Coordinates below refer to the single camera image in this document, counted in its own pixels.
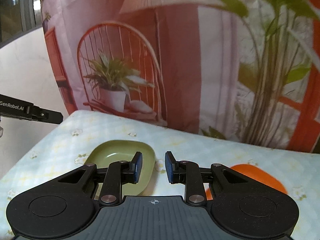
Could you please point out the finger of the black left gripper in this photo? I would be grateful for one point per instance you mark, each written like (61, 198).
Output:
(46, 116)

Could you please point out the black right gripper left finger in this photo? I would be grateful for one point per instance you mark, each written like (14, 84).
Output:
(118, 174)

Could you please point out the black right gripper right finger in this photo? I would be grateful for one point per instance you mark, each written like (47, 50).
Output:
(186, 173)

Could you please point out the green square plate back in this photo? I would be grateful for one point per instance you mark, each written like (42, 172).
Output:
(124, 150)

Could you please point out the orange square plate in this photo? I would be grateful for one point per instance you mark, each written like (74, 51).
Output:
(242, 178)

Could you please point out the printed backdrop curtain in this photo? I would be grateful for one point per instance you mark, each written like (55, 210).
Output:
(241, 70)

